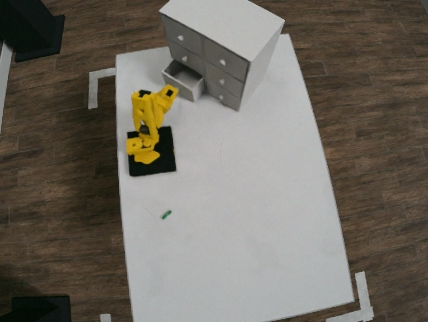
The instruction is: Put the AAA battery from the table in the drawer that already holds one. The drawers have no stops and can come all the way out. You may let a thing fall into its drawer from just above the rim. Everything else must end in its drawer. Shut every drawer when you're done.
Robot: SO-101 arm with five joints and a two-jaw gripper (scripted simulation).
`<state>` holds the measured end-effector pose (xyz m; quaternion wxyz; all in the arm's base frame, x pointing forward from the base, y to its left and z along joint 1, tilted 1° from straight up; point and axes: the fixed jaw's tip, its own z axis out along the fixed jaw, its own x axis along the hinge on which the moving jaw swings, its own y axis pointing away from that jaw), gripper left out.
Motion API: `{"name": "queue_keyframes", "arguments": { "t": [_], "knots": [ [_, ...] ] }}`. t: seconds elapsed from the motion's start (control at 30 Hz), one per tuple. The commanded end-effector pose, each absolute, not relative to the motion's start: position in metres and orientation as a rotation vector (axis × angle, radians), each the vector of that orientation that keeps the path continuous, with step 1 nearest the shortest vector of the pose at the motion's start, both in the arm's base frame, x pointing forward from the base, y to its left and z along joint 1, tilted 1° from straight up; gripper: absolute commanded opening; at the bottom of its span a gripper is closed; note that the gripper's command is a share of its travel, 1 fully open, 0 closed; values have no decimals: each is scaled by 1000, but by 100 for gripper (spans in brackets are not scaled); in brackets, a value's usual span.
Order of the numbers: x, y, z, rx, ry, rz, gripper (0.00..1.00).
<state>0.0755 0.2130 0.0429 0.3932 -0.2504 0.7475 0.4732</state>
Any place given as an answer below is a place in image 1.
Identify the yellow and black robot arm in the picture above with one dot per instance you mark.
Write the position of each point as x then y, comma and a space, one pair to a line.
153, 116

